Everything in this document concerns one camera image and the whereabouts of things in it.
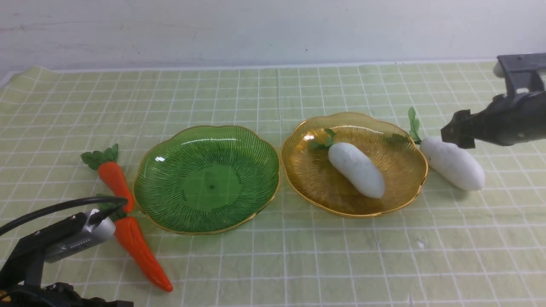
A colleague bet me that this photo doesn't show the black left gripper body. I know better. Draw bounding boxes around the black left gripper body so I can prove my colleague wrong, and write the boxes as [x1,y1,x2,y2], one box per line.
[1,213,134,307]

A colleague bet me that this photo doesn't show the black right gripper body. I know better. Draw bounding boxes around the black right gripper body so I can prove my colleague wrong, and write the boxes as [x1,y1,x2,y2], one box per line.
[471,91,546,146]

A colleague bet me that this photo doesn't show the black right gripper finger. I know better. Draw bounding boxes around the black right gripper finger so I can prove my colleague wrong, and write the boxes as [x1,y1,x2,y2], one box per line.
[441,109,476,148]

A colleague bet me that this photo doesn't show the white toy radish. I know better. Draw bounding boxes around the white toy radish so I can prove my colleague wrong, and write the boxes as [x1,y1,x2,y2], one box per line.
[408,107,485,191]
[304,128,386,200]

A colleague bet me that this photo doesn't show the orange toy carrot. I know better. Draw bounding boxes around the orange toy carrot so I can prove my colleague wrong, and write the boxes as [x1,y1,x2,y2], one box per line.
[110,209,173,292]
[80,143,134,214]

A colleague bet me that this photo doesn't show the amber ribbed glass plate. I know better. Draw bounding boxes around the amber ribbed glass plate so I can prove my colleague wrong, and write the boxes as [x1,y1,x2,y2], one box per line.
[280,112,429,218]

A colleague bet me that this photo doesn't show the green checked tablecloth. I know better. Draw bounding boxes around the green checked tablecloth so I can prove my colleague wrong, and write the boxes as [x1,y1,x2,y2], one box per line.
[0,62,545,307]

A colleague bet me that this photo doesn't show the green ribbed glass plate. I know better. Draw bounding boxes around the green ribbed glass plate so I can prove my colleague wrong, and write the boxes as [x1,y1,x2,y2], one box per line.
[133,125,281,235]

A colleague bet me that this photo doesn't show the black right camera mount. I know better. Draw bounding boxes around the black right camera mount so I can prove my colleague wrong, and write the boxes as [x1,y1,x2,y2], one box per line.
[493,53,546,97]

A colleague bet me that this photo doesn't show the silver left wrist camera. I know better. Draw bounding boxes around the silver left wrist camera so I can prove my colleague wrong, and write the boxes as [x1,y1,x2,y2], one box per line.
[45,209,116,264]

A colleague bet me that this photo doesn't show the black left camera cable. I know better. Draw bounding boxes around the black left camera cable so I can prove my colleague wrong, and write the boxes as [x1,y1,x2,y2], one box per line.
[0,196,129,236]

